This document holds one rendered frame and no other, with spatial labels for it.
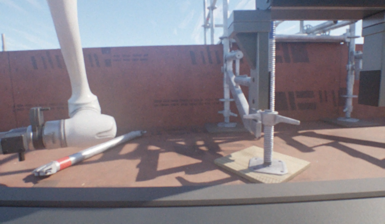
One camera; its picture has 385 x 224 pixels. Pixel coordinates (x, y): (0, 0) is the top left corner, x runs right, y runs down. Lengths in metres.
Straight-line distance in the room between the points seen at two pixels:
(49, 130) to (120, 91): 1.12
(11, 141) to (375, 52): 0.76
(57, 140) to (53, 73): 1.36
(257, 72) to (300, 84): 1.76
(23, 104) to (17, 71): 0.28
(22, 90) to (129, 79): 0.94
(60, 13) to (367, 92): 0.65
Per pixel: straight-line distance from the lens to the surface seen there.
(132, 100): 1.74
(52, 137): 0.71
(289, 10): 0.24
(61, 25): 0.65
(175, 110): 1.70
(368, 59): 0.30
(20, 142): 0.70
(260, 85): 0.21
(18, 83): 2.21
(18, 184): 1.07
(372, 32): 0.30
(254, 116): 0.88
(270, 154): 0.88
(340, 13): 0.28
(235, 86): 1.30
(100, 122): 0.70
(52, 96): 2.03
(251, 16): 0.22
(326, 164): 1.09
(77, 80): 0.79
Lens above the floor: 0.39
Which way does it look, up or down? 7 degrees down
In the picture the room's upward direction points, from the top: 2 degrees counter-clockwise
